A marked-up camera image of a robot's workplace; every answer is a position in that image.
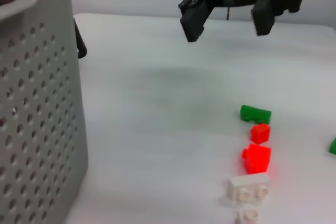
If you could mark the green brick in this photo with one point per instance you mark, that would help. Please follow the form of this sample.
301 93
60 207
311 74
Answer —
256 113
333 146

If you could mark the small red brick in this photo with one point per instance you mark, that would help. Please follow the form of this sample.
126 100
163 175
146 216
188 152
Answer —
260 132

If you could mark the large red sloped brick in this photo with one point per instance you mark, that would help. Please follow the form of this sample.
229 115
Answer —
257 158

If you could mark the translucent white brick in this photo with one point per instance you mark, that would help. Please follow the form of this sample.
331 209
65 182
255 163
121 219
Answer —
248 186

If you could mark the grey perforated storage basket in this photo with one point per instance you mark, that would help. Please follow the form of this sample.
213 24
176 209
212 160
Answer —
39 103

